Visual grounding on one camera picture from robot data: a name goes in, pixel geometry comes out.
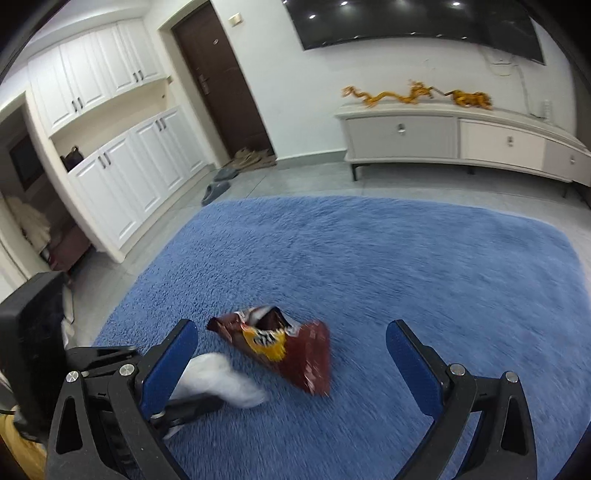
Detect clear white plastic bag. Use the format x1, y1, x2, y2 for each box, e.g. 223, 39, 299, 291
163, 353, 267, 439

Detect dark brown snack bag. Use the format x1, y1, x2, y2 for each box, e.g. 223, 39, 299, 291
206, 306, 331, 396

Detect blue fluffy blanket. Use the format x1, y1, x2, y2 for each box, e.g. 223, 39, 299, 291
96, 196, 590, 479

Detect grey slipper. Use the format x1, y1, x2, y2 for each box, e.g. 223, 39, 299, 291
201, 180, 231, 206
213, 167, 239, 182

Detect beige shoes by door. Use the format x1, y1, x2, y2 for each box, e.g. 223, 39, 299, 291
228, 148, 276, 173

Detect dark brown entrance door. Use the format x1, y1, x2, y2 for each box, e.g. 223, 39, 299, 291
172, 1, 273, 155

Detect white low tv cabinet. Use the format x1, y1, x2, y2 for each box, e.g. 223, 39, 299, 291
335, 103, 590, 187

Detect golden tiger figurine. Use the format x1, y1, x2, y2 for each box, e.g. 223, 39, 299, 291
444, 89, 493, 110

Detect golden dragon figurine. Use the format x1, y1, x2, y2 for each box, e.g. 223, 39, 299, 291
342, 81, 434, 108

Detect white wall cabinets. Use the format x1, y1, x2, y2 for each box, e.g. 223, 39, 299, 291
1, 18, 213, 262

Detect wall mounted black television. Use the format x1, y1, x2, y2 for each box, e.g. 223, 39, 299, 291
283, 0, 545, 65

